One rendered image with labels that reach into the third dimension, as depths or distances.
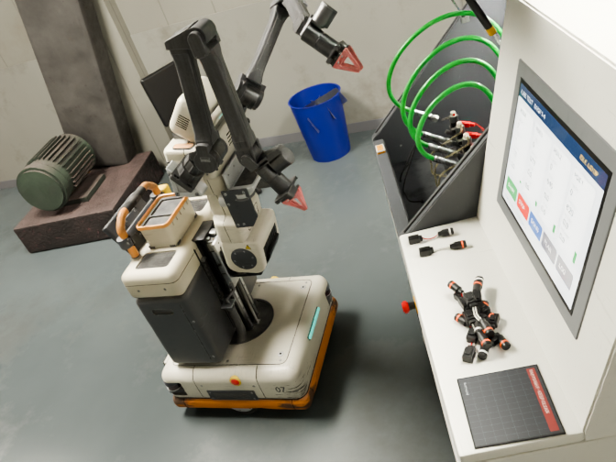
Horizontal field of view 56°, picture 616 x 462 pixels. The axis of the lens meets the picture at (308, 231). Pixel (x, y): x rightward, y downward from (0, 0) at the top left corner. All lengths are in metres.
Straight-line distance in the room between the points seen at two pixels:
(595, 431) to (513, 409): 0.14
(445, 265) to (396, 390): 1.11
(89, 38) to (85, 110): 0.57
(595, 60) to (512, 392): 0.62
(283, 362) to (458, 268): 1.10
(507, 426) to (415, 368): 1.43
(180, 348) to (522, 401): 1.61
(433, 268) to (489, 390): 0.40
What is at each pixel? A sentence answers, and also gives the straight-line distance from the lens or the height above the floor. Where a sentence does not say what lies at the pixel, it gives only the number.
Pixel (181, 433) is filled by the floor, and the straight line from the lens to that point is 2.77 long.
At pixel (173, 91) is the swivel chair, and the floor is 0.78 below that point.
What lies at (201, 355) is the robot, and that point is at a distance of 2.48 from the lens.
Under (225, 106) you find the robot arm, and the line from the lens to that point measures 1.70.
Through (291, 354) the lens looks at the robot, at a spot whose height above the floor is 0.28.
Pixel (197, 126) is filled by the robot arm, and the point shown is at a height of 1.35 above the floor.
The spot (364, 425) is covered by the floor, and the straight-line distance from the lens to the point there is 2.45.
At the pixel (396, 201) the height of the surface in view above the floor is 0.95.
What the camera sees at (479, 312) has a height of 1.00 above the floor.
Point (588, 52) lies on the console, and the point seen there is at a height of 1.54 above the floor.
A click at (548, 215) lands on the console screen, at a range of 1.18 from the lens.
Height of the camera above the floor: 1.95
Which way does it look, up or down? 33 degrees down
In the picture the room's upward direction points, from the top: 20 degrees counter-clockwise
